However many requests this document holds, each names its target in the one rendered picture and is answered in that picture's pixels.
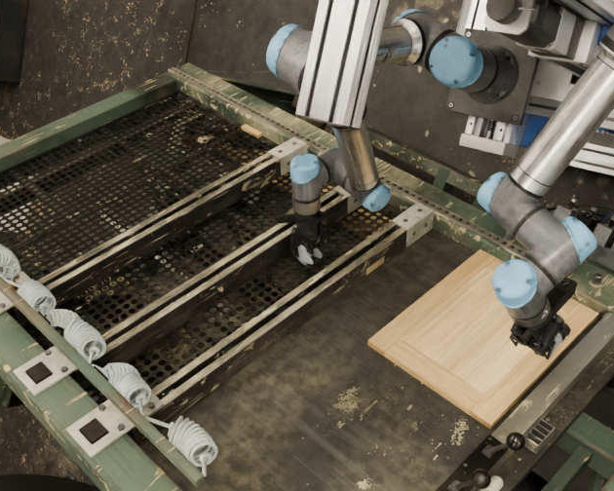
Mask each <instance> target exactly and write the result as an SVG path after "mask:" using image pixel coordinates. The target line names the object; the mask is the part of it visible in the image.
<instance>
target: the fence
mask: <svg viewBox="0 0 614 491"><path fill-rule="evenodd" d="M613 342H614V315H613V314H612V313H610V312H608V313H607V314H606V315H605V316H604V317H603V319H602V320H601V321H600V322H599V323H598V324H597V325H596V326H595V327H594V328H593V329H592V330H591V331H590V332H589V333H588V334H587V335H586V336H585V337H584V338H583V339H582V340H581V342H580V343H579V344H578V345H577V346H576V347H575V348H574V349H573V350H572V351H571V352H570V353H569V354H568V355H567V356H566V357H565V358H564V359H563V360H562V361H561V362H560V363H559V365H558V366H557V367H556V368H555V369H554V370H553V371H552V372H551V373H550V374H549V375H548V376H547V377H546V378H545V379H544V380H543V381H542V382H541V383H540V384H539V385H538V387H537V388H536V389H535V390H534V391H533V392H532V393H531V394H530V395H529V396H528V397H527V398H526V399H525V400H524V401H523V402H522V403H521V404H520V405H519V406H518V407H517V409H516V410H515V411H514V412H513V413H512V414H511V415H510V416H509V417H508V418H507V419H506V420H505V421H504V422H503V423H502V424H501V425H500V426H499V427H498V428H497V429H496V430H495V432H494V433H493V434H492V436H493V437H495V438H496V439H498V440H499V441H501V442H502V443H505V442H506V439H507V436H508V434H510V433H513V432H518V433H520V434H522V435H525V434H526V433H527V432H528V431H529V430H530V429H531V428H532V427H533V426H534V425H535V423H536V422H537V421H538V420H539V419H540V418H542V419H544V418H545V417H546V416H547V415H548V414H549V413H550V412H551V411H552V409H553V408H554V407H555V406H556V405H557V404H558V403H559V402H560V401H561V400H562V398H563V397H564V396H565V395H566V394H567V393H568V392H569V391H570V390H571V389H572V387H573V386H574V385H575V384H576V383H577V382H578V381H579V380H580V379H581V378H582V377H583V375H584V374H585V373H586V372H587V371H588V370H589V369H590V368H591V367H592V366H593V364H594V363H595V362H596V361H597V360H598V359H599V358H600V357H601V356H602V355H603V353H604V352H605V351H606V350H607V349H608V348H609V347H610V346H611V345H612V344H613ZM513 452H514V450H512V449H510V448H509V447H508V451H507V452H506V453H505V454H504V455H503V456H502V457H501V458H500V460H499V461H498V462H497V463H496V464H495V465H494V466H493V467H492V468H491V469H490V470H489V472H488V473H489V474H490V476H492V475H493V474H494V473H495V472H496V471H497V470H498V469H499V468H500V467H501V465H502V464H503V463H504V462H505V461H506V460H507V459H508V458H509V457H510V456H511V454H512V453H513Z"/></svg>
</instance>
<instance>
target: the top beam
mask: <svg viewBox="0 0 614 491"><path fill-rule="evenodd" d="M44 352H45V350H44V349H43V348H42V347H41V346H40V345H39V344H38V343H37V342H36V341H35V340H34V339H33V337H32V336H31V335H30V334H29V333H28V332H27V331H26V330H25V329H24V328H23V327H22V326H21V325H20V324H19V323H18V322H17V321H16V320H15V319H14V318H13V317H12V316H11V315H10V314H9V313H8V312H7V311H5V312H4V313H2V314H0V377H1V378H2V380H3V381H4V382H5V383H6V384H7V385H8V386H9V387H10V389H11V390H12V391H13V392H14V393H15V394H16V395H17V396H18V398H19V399H20V400H21V401H22V402H23V403H24V405H25V406H26V407H27V408H28V409H29V410H30V411H31V412H32V414H33V415H34V416H35V417H36V418H37V419H38V420H39V422H40V423H41V424H42V425H43V426H44V427H45V428H46V429H47V431H48V432H49V433H50V434H51V435H52V436H53V437H54V438H55V440H56V441H57V442H58V443H59V444H60V445H61V447H62V448H63V449H64V450H65V451H66V452H67V453H68V454H69V456H70V457H71V458H72V459H73V460H74V461H75V462H76V464H77V465H78V466H79V467H80V468H81V469H82V470H83V471H84V473H85V474H86V475H87V476H88V477H89V478H90V479H91V481H92V482H93V483H94V484H95V485H96V486H97V487H98V489H99V490H100V491H182V490H181V489H180V488H179V487H178V486H177V485H176V484H175V483H174V482H173V480H172V479H171V478H170V477H169V476H168V475H167V474H166V473H165V472H164V471H163V470H162V469H161V468H160V467H159V466H158V465H157V464H156V463H155V462H154V461H153V460H152V459H151V458H150V457H149V456H148V455H147V454H146V453H145V452H144V451H143V450H142V449H141V448H140V447H139V446H138V445H137V444H136V443H135V442H134V441H133V440H132V439H131V438H130V437H129V436H128V435H127V433H125V434H124V435H122V436H121V437H119V438H118V439H117V440H116V441H114V442H113V443H111V444H110V445H109V446H107V447H106V448H105V449H103V450H102V451H100V452H99V453H98V454H96V455H95V456H94V457H93V458H91V457H90V456H89V455H88V454H87V453H86V452H85V450H84V449H83V448H82V447H81V446H80V445H79V444H78V443H77V442H76V441H75V439H74V438H73V437H72V436H71V435H70V434H69V433H68V432H67V431H66V428H68V427H69V426H71V425H72V424H73V423H75V422H76V421H78V420H79V419H81V418H82V417H84V416H85V415H87V414H88V413H89V412H91V411H93V410H94V409H96V408H97V407H98V406H99V405H98V404H97V403H96V402H95V401H94V400H93V399H92V398H91V397H90V396H89V395H88V394H87V393H86V392H85V391H84V390H83V389H82V388H81V387H80V385H79V384H78V383H77V382H76V381H75V380H74V379H73V378H72V377H71V376H70V375H67V376H66V377H64V378H63V379H61V380H60V381H58V382H57V383H55V384H54V385H52V386H51V387H50V388H48V389H47V390H45V391H44V392H42V393H40V394H39V395H37V396H35V395H34V394H33V393H32V392H31V391H29V390H28V389H27V387H26V386H25V385H24V384H23V383H22V381H21V380H20V379H19V377H18V376H17V375H16V374H15V373H14V370H16V369H17V368H19V367H20V366H22V365H23V364H25V363H27V362H28V361H30V360H32V359H34V358H35V357H37V356H39V355H41V354H42V353H44Z"/></svg>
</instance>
